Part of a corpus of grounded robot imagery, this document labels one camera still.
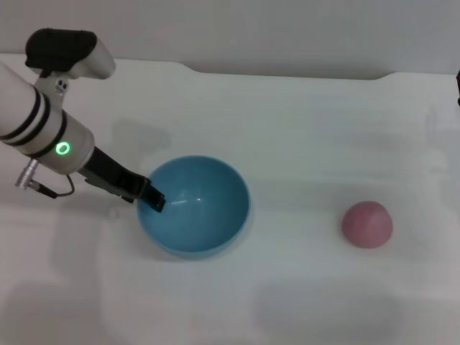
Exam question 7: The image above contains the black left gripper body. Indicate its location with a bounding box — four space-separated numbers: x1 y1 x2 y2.
76 145 150 204

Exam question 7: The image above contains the black and white left wrist camera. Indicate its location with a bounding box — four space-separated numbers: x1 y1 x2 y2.
24 28 117 81

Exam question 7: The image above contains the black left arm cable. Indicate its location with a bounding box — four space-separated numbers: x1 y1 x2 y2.
14 160 75 199

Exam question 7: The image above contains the blue bowl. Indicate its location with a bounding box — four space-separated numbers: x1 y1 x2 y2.
137 155 251 260

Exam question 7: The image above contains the pink peach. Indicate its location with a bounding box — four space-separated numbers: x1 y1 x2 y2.
340 200 394 249

